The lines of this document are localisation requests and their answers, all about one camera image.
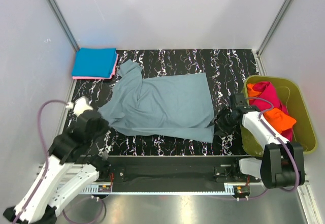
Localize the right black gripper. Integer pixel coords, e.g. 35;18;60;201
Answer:
208;107;239;137

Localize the grey blue t shirt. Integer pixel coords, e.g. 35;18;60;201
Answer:
99;60;214;143

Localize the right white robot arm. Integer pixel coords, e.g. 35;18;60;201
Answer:
211;93;305;192

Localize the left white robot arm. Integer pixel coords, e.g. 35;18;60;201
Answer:
3;110;110;223

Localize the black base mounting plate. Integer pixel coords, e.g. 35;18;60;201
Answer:
99;155;258;183

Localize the folded pink t shirt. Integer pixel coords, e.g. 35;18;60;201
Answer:
72;54;119;80

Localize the magenta t shirt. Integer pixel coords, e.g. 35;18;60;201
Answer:
247;80;295;143

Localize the black marble pattern mat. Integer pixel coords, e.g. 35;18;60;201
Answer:
69;49;258;156

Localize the orange t shirt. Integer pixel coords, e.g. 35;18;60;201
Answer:
246;83;297;135

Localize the folded blue t shirt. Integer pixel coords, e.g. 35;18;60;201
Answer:
72;48;117;77

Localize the olive green plastic bin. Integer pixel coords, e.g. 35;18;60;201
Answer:
242;75;317;154

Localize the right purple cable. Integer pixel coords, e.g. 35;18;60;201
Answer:
210;97;302;201

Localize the purple cable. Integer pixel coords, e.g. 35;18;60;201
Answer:
11;99;106;224
210;97;302;201

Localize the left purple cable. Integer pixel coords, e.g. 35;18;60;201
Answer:
11;99;106;224

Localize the aluminium front rail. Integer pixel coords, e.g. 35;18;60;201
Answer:
32;164;312;196

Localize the left aluminium frame post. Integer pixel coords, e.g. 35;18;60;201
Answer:
46;0;80;52

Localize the aluminium frame post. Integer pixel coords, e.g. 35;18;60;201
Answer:
255;0;305;57
46;0;80;52

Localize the right aluminium frame post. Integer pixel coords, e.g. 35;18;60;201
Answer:
255;0;305;57

